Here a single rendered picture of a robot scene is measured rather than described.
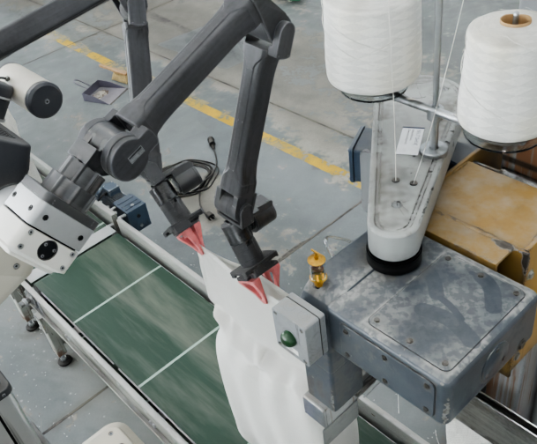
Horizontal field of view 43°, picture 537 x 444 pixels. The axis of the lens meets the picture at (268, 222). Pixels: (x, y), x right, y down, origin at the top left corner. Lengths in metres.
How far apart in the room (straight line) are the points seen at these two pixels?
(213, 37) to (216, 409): 1.28
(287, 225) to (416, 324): 2.33
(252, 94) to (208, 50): 0.17
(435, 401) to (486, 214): 0.37
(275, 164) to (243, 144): 2.39
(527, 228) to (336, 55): 0.43
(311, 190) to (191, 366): 1.52
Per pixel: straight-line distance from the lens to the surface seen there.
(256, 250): 1.49
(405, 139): 1.27
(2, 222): 1.14
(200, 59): 1.20
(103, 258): 2.78
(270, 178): 3.65
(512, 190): 1.29
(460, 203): 1.25
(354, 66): 1.15
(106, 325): 2.51
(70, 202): 1.12
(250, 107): 1.34
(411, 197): 1.13
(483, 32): 1.02
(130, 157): 1.14
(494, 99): 1.02
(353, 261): 1.13
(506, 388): 1.77
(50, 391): 2.91
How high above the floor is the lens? 2.10
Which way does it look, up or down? 39 degrees down
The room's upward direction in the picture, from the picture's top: 9 degrees counter-clockwise
